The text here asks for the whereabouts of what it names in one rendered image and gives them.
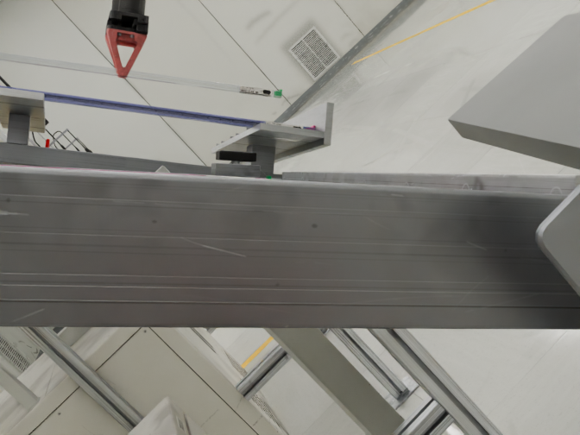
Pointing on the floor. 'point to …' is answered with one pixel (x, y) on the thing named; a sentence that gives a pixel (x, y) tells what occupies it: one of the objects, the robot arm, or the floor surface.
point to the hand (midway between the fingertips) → (122, 72)
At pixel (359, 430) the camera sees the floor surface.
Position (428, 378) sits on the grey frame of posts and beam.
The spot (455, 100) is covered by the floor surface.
